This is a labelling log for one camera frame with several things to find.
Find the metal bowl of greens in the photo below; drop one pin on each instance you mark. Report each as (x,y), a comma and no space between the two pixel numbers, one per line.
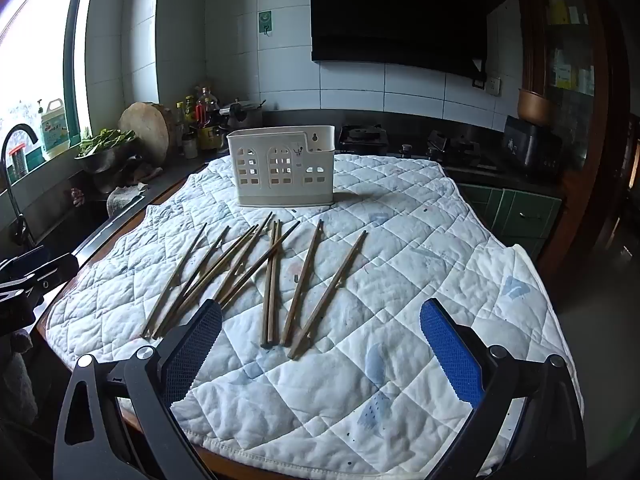
(102,147)

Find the green wall hook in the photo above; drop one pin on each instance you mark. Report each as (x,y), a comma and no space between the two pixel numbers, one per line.
(265,22)

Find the black curved faucet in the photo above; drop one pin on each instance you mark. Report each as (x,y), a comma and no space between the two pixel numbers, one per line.
(20,126)

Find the row of wooden chopsticks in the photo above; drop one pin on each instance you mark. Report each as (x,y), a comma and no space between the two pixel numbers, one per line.
(270,285)

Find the small white jar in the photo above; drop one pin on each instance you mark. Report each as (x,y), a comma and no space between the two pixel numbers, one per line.
(189,146)

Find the white plastic utensil holder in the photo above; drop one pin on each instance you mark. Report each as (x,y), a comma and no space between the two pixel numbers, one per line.
(280,170)

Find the yellow cap oil bottle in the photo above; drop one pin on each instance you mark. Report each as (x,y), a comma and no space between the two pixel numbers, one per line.
(179,117)

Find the yellow tin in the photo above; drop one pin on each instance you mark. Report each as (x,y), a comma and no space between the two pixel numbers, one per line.
(207,139)

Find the black countertop appliance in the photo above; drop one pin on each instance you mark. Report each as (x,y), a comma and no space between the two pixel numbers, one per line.
(530,147)

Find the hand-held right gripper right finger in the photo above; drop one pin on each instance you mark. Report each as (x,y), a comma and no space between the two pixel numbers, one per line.
(450,345)

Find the copper pot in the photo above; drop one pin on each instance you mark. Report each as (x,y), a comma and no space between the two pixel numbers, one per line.
(534,105)

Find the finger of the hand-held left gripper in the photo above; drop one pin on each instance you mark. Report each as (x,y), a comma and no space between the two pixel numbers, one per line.
(9,266)
(50,267)

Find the green cabinet drawers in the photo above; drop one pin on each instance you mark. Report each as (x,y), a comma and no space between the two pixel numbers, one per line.
(515,215)

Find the wooden cabinet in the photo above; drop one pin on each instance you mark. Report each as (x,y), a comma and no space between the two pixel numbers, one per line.
(600,110)

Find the crumpled rag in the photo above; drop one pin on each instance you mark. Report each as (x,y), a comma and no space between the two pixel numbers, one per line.
(125,200)

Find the dark soy sauce bottle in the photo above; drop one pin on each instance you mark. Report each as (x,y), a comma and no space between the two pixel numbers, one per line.
(207,107)

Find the black gas stove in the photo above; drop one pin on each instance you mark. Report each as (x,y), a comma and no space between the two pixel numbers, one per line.
(365,137)

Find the person's left forearm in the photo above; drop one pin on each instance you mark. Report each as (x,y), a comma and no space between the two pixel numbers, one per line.
(17,380)

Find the detergent jug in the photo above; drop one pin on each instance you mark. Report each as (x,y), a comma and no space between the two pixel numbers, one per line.
(54,130)

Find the black range hood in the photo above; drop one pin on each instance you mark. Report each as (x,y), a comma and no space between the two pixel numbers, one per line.
(400,10)

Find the green cap bottle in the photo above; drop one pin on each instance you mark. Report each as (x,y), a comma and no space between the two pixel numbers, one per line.
(189,107)

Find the metal cup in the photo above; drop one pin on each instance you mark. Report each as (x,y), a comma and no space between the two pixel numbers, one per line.
(18,162)

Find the metal pressure cooker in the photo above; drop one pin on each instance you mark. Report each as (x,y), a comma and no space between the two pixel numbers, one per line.
(245,112)

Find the white quilted mat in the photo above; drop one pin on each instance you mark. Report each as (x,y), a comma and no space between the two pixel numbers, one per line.
(380,270)

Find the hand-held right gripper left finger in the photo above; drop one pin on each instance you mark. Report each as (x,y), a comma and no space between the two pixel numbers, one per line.
(200,345)

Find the round wooden cutting board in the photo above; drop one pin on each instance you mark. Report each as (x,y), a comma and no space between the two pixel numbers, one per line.
(145,132)

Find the wall socket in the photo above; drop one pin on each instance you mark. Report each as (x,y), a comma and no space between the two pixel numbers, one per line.
(494,86)

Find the green framed window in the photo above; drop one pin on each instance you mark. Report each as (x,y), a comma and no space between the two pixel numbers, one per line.
(35,50)

